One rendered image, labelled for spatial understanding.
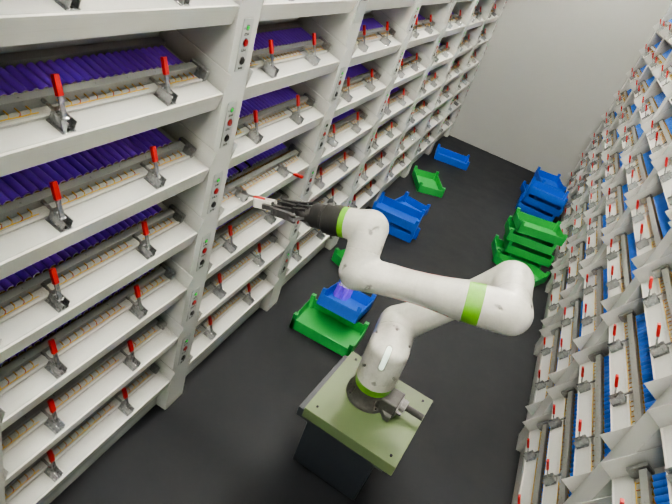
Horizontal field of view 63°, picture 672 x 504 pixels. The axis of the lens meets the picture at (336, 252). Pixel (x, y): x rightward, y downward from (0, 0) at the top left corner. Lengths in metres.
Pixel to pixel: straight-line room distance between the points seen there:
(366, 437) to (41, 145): 1.20
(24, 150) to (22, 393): 0.59
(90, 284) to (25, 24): 0.61
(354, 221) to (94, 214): 0.70
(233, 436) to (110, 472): 0.40
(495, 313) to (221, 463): 1.03
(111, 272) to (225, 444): 0.86
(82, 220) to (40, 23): 0.40
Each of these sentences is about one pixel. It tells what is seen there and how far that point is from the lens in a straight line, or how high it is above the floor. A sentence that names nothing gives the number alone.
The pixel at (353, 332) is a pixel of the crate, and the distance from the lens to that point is 2.55.
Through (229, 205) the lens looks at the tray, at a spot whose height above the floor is 0.76.
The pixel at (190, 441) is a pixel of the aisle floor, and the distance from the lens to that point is 1.99.
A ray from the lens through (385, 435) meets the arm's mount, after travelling 1.77.
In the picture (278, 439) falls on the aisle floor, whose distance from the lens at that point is 2.06.
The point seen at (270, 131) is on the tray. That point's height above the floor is 0.96.
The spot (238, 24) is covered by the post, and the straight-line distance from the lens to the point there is 1.33.
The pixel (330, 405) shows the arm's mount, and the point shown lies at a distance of 1.77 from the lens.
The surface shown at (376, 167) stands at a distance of 3.32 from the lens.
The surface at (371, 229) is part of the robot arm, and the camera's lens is 1.52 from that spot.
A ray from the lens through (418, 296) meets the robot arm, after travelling 1.50.
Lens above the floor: 1.61
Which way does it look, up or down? 32 degrees down
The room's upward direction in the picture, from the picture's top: 20 degrees clockwise
